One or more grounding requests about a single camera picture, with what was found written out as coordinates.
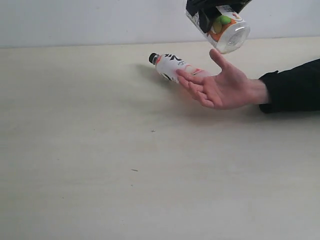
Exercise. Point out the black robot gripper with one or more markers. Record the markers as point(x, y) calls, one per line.
point(208, 12)

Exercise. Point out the tea bottle with bird label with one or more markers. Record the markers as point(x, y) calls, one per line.
point(228, 32)

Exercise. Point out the black sleeved forearm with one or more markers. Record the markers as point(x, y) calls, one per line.
point(294, 90)

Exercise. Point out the pink peach drink bottle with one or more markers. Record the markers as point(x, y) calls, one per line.
point(168, 64)

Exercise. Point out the person's open bare hand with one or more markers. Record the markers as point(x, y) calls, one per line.
point(230, 89)

